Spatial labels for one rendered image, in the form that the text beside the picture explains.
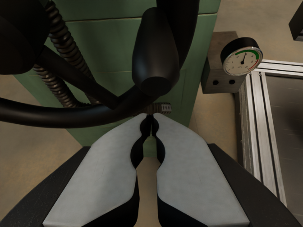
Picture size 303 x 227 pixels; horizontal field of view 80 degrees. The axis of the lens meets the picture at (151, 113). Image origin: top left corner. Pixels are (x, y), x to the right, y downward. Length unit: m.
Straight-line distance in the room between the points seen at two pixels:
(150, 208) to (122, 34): 0.72
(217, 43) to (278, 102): 0.58
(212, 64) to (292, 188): 0.55
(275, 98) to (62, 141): 1.06
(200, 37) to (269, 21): 1.52
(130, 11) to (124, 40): 0.06
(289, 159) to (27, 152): 1.19
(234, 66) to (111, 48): 0.23
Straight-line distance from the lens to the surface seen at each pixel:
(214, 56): 0.42
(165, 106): 0.37
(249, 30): 1.72
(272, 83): 1.03
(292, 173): 0.83
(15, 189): 1.13
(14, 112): 0.27
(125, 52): 0.39
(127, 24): 0.35
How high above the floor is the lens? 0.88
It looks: 58 degrees down
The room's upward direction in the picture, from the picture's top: 5 degrees counter-clockwise
